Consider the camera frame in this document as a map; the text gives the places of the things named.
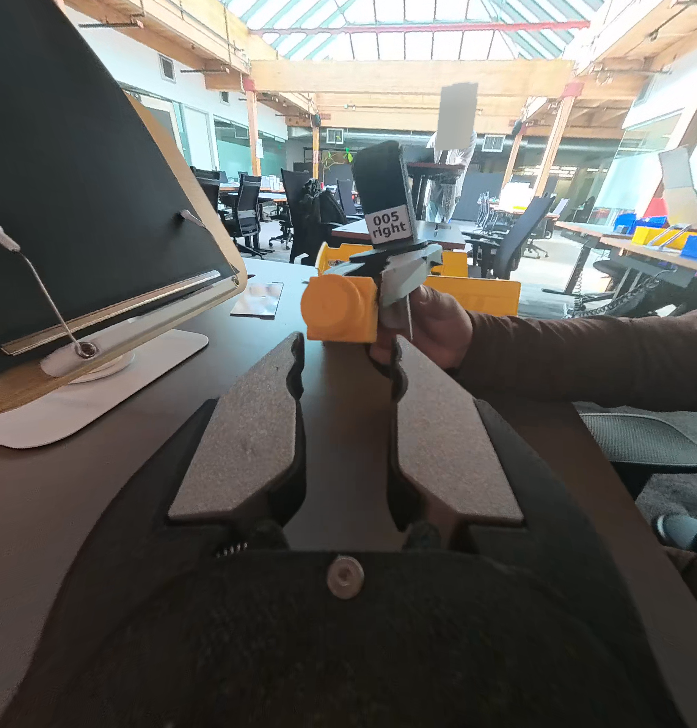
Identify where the grey mesh office chair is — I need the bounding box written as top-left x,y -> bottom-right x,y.
575,408 -> 697,501

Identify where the black high-back office chair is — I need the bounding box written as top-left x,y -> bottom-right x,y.
464,193 -> 557,281

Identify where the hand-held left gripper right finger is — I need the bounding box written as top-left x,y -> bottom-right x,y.
386,334 -> 524,542

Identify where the person's right hand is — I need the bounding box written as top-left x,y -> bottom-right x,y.
371,286 -> 473,373

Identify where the black mesh office chair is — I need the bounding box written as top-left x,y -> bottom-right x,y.
226,172 -> 263,258
189,166 -> 222,214

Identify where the person's right forearm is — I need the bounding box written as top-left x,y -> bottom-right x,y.
454,304 -> 697,415

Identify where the small yellow storage bin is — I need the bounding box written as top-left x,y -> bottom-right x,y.
633,226 -> 688,249

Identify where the glossy rectangular plate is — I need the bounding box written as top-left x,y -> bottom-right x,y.
230,281 -> 285,320

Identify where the office chair with jacket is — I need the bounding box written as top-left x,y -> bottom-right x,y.
279,169 -> 349,265

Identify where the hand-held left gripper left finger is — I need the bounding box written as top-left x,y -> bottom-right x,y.
166,331 -> 308,530

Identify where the wooden book stand black panel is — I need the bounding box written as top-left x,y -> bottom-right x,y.
0,0 -> 248,450

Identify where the grey shoe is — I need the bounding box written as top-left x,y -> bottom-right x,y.
656,512 -> 697,552

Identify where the yellow block with peg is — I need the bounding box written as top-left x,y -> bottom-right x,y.
300,275 -> 379,344

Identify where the black jacket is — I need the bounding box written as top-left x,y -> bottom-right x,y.
300,178 -> 349,228

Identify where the long wooden desk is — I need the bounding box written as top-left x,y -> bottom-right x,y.
555,221 -> 697,274

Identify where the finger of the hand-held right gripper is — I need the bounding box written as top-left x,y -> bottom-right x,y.
326,259 -> 385,281
376,253 -> 430,331

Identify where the tall standing desk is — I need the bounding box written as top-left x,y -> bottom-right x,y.
404,161 -> 468,224

